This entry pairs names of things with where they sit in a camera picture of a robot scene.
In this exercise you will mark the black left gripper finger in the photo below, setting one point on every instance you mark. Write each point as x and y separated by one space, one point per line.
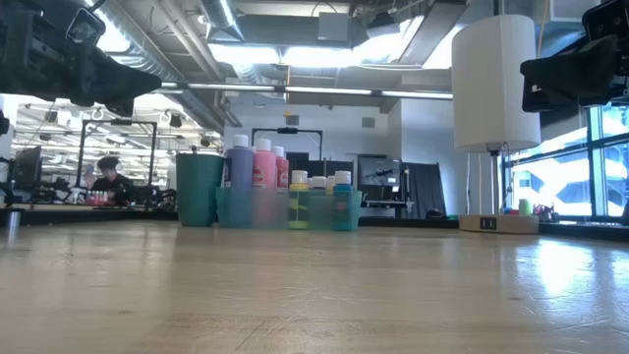
123 83

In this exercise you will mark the small light green cup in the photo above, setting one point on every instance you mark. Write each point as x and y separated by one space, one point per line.
525 207

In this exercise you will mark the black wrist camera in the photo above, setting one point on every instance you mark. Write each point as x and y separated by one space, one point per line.
607 19
86 27

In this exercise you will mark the silver metal post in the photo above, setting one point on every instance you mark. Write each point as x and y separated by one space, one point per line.
14 221

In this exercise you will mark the dark teal plastic cup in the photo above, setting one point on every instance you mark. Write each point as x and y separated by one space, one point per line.
199 192

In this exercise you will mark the long ceiling light strip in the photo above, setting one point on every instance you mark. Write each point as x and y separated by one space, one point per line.
329 90

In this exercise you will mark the person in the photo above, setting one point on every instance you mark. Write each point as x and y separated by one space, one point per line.
110 182

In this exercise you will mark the white ceiling unit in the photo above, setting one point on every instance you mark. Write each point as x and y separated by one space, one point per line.
565 10

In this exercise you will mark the dark computer monitor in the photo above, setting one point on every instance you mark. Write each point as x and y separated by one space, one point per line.
378 172
27 169

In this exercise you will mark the teal translucent plastic bin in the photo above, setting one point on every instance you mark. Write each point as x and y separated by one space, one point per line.
319 214

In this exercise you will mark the black metal gantry frame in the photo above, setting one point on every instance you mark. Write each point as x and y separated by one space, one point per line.
120 122
287 131

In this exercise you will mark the grey ceiling unit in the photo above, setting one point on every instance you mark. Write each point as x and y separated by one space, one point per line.
334 27

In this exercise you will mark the small cerulean blue paint bottle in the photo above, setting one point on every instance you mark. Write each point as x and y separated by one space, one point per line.
343 201

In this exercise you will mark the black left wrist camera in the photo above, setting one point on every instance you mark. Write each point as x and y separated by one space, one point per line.
86 27

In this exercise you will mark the black office partition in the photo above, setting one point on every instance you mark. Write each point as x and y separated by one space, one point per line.
324 169

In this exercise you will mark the large blue paint bottle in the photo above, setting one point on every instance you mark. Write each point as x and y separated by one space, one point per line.
240 164

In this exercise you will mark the large red paint bottle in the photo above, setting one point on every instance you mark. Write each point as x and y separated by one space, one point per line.
282 172

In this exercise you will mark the large pink paint bottle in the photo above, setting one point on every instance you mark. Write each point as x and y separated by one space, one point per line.
264 167

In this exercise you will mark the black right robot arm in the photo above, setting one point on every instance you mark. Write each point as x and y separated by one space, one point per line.
621 54

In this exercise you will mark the silver ventilation duct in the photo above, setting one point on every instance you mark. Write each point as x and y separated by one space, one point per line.
142 44

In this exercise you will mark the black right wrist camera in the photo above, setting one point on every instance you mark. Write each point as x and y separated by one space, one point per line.
607 19

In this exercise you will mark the white shade wooden base lamp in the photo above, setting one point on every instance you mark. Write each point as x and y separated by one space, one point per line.
494 83

